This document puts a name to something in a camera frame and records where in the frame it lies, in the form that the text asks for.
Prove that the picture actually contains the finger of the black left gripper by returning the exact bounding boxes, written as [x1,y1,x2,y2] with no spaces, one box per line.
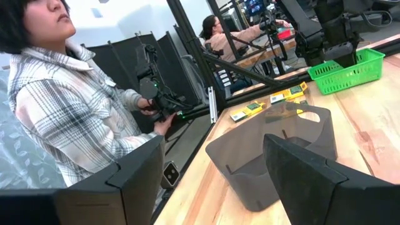
[339,51,359,69]
[324,41,354,61]

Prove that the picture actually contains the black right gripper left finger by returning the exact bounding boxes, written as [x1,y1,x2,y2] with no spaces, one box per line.
[0,136,166,225]

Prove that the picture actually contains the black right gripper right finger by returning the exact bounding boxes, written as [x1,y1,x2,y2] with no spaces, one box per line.
[262,133,400,225]

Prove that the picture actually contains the green plastic basket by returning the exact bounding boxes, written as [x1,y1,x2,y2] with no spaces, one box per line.
[307,47,386,96]

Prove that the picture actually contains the crayon box with crayon picture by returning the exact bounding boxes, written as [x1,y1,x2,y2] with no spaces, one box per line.
[293,99,311,115]

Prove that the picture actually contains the crayon box with barcode label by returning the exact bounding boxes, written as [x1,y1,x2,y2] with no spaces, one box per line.
[269,81,309,105]
[229,101,267,123]

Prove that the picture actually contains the grey translucent plastic bin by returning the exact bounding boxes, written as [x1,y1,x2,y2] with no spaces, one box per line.
[205,101,339,213]

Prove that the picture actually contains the red box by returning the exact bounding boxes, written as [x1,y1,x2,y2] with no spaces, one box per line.
[277,27,295,41]

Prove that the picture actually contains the wooden background table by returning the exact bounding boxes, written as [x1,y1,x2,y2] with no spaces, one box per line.
[234,37,298,69]

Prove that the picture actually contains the leaf patterned curtain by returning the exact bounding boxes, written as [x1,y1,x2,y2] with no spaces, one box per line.
[0,52,66,190]

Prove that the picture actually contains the person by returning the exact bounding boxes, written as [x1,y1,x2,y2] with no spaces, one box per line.
[199,14,293,63]
[0,0,176,188]

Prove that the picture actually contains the person's hand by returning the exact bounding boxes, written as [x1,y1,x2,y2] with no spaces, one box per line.
[137,97,157,117]
[152,112,176,136]

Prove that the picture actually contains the silver metal bar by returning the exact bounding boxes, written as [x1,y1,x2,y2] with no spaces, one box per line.
[207,86,219,124]

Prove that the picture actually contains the black room divider panel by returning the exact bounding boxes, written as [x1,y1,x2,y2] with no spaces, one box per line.
[86,31,201,135]

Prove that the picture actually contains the small grey camera box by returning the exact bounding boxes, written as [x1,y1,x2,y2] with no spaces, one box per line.
[161,161,181,189]

